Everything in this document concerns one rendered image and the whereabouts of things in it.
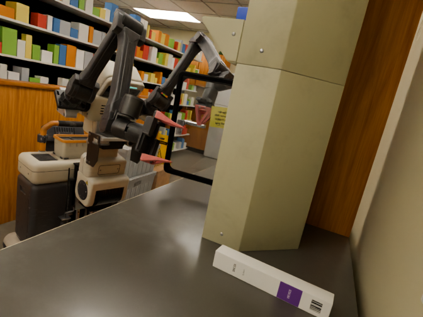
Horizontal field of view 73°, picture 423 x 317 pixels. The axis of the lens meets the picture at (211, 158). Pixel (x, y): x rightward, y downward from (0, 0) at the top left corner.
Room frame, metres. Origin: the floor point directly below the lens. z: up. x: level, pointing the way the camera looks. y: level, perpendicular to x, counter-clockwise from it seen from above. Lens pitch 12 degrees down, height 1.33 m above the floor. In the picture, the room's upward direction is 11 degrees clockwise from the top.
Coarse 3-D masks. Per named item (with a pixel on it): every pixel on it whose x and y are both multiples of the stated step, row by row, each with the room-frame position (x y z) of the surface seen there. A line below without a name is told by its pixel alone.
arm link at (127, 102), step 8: (128, 96) 0.81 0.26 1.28; (120, 104) 0.85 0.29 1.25; (128, 104) 0.81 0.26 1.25; (136, 104) 0.81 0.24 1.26; (120, 112) 0.81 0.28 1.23; (128, 112) 0.80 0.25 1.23; (136, 112) 0.81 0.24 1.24; (104, 120) 0.84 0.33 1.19; (112, 120) 0.83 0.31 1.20; (128, 120) 0.86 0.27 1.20; (104, 128) 0.82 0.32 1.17
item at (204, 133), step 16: (192, 80) 1.09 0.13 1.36; (192, 96) 1.09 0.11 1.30; (208, 96) 1.07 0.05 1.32; (224, 96) 1.05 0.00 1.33; (192, 112) 1.08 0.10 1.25; (208, 112) 1.07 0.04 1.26; (224, 112) 1.05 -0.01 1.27; (192, 128) 1.08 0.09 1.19; (208, 128) 1.06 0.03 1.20; (176, 144) 1.09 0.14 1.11; (192, 144) 1.08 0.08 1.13; (208, 144) 1.06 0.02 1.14; (176, 160) 1.09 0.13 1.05; (192, 160) 1.07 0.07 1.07; (208, 160) 1.06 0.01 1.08; (208, 176) 1.05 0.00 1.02
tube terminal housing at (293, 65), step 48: (288, 0) 0.70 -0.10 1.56; (336, 0) 0.73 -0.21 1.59; (240, 48) 0.73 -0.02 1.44; (288, 48) 0.69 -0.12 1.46; (336, 48) 0.75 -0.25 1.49; (240, 96) 0.72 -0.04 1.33; (288, 96) 0.71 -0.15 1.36; (336, 96) 0.76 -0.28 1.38; (240, 144) 0.71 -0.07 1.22; (288, 144) 0.72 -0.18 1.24; (240, 192) 0.70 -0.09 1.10; (288, 192) 0.74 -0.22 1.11; (240, 240) 0.69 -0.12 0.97; (288, 240) 0.75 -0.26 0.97
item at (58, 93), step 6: (60, 90) 1.28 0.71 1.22; (60, 96) 1.26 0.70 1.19; (66, 96) 1.24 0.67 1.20; (60, 102) 1.25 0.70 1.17; (66, 102) 1.25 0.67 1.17; (72, 102) 1.25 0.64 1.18; (78, 102) 1.27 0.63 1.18; (60, 108) 1.24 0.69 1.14; (66, 108) 1.26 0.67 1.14; (72, 108) 1.28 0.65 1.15; (78, 108) 1.29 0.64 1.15; (84, 108) 1.32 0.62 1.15
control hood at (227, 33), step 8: (208, 16) 0.77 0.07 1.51; (208, 24) 0.76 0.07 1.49; (216, 24) 0.76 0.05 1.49; (224, 24) 0.75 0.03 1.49; (232, 24) 0.74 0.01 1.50; (240, 24) 0.73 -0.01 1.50; (216, 32) 0.75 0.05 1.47; (224, 32) 0.75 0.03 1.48; (232, 32) 0.74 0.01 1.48; (240, 32) 0.73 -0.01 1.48; (216, 40) 0.75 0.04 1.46; (224, 40) 0.75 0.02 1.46; (232, 40) 0.74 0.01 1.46; (240, 40) 0.73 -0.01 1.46; (224, 48) 0.74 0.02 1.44; (232, 48) 0.74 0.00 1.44; (224, 56) 0.75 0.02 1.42; (232, 56) 0.73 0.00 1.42
